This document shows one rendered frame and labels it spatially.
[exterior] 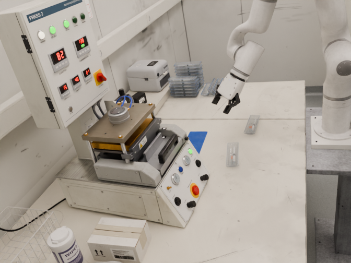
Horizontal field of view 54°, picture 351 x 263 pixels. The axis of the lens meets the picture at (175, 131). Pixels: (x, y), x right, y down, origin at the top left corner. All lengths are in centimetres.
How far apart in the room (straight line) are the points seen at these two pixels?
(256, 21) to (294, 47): 227
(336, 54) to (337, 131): 39
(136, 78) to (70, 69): 107
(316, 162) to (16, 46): 124
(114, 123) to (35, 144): 52
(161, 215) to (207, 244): 20
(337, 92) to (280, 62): 220
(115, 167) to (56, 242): 31
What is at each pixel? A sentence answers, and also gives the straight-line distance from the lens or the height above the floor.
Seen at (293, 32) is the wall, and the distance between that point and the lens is 367.
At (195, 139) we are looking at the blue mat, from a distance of 181.
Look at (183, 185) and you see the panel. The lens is 137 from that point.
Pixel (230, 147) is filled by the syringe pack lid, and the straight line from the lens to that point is 168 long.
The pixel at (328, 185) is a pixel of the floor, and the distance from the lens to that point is 268.
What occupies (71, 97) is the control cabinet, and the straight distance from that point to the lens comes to 134.
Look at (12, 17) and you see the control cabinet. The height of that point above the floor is 155.
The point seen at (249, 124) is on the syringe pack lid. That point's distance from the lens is 184.
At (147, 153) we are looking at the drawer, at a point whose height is 100.
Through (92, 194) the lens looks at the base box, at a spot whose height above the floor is 86.
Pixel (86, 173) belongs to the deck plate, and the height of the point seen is 93.
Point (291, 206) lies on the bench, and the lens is 139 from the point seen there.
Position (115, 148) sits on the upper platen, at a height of 104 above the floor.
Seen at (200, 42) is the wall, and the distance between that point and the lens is 382.
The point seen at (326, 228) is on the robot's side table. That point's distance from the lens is 235.
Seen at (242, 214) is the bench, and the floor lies 75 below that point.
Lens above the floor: 170
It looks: 30 degrees down
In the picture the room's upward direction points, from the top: 11 degrees counter-clockwise
